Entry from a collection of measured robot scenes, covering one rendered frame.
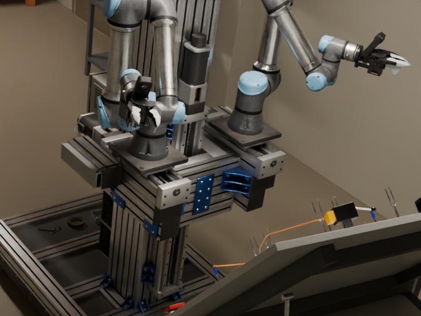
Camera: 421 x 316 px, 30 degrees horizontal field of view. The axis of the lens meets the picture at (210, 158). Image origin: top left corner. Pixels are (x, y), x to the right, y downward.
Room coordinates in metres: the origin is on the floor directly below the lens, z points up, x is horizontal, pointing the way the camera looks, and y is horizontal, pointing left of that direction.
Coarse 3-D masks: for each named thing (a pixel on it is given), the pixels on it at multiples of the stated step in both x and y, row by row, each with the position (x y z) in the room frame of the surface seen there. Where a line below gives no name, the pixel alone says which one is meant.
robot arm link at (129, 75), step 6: (126, 72) 2.36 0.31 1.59; (132, 72) 2.35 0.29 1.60; (138, 72) 2.38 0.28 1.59; (120, 78) 2.35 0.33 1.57; (126, 78) 2.32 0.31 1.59; (132, 78) 2.31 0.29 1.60; (120, 84) 2.34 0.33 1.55; (126, 84) 2.29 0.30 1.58; (120, 90) 2.33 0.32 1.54; (120, 96) 2.32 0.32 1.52
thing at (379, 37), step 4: (380, 32) 2.94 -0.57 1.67; (376, 36) 2.92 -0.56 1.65; (380, 36) 2.91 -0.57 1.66; (384, 36) 2.92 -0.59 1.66; (376, 40) 2.91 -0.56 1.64; (380, 40) 2.90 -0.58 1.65; (372, 44) 2.92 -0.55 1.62; (376, 44) 2.91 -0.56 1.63; (368, 48) 2.92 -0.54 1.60; (372, 48) 2.92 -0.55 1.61; (364, 52) 2.93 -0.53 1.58; (368, 52) 2.92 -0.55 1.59; (364, 56) 2.93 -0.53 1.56
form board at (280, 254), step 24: (408, 216) 1.58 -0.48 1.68; (288, 240) 1.40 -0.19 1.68; (312, 240) 1.42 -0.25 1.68; (336, 240) 1.47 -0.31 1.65; (360, 240) 1.56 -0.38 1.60; (264, 264) 1.44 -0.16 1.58; (288, 264) 1.53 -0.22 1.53; (360, 264) 1.88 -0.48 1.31; (384, 264) 2.04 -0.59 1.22; (408, 264) 2.22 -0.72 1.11; (216, 288) 1.54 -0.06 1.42; (240, 288) 1.61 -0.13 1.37; (288, 288) 1.86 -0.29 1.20; (312, 288) 2.01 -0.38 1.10; (336, 288) 2.20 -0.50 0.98; (192, 312) 1.70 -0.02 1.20
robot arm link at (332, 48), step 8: (320, 40) 2.99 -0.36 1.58; (328, 40) 2.98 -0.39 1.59; (336, 40) 2.98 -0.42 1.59; (344, 40) 2.99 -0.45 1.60; (320, 48) 2.98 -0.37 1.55; (328, 48) 2.97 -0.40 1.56; (336, 48) 2.96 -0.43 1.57; (344, 48) 2.95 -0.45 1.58; (328, 56) 2.96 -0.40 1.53; (336, 56) 2.96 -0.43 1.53
